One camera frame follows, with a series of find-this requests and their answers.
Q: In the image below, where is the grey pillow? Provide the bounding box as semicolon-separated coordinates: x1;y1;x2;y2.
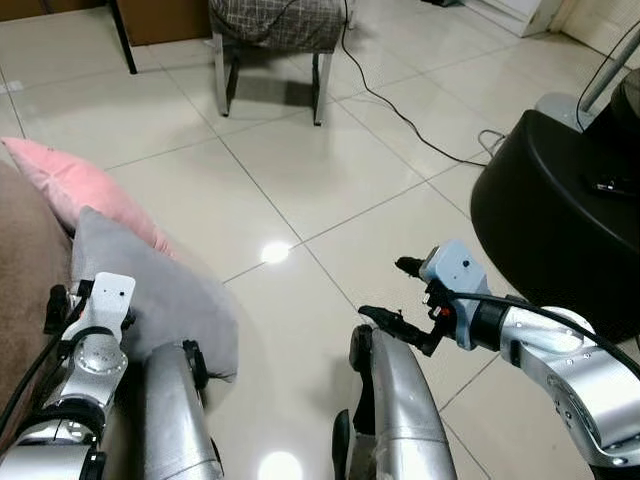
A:
70;207;241;384

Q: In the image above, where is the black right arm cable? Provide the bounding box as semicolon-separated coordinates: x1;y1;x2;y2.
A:
438;290;640;379

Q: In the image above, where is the silver right robot leg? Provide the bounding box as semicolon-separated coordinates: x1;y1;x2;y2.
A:
332;322;462;480

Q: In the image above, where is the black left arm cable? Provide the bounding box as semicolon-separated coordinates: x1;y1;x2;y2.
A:
0;325;73;433

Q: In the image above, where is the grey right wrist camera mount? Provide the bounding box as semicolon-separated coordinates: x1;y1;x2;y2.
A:
419;240;492;303

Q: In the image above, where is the black glossy round object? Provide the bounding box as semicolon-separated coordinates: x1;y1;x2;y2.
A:
590;68;640;143

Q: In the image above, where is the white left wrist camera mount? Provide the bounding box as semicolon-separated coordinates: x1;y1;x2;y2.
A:
62;272;138;347

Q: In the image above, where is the grey floor stand with pole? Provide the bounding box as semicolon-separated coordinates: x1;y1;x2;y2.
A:
535;20;640;133

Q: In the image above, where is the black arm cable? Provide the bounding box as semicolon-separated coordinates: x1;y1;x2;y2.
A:
0;325;73;433
438;290;640;379

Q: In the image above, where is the checked cushion metal chair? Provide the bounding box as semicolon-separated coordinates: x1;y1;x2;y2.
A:
207;0;352;128

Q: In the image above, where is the brown wooden cabinet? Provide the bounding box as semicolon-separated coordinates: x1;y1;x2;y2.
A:
118;0;214;48

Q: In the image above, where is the brown sofa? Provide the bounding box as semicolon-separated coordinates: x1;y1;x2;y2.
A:
0;160;77;441

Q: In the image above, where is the pink pillow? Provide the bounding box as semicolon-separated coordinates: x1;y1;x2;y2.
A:
0;137;177;260

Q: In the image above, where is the white furniture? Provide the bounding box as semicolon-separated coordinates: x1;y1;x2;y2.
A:
464;0;563;40

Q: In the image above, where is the white floor cable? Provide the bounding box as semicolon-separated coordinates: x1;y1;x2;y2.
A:
477;127;512;162

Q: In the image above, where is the black floor cable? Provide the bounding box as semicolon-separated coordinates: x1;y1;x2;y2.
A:
339;0;492;168

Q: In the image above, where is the black furniture leg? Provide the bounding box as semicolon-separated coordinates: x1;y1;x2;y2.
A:
107;0;140;77

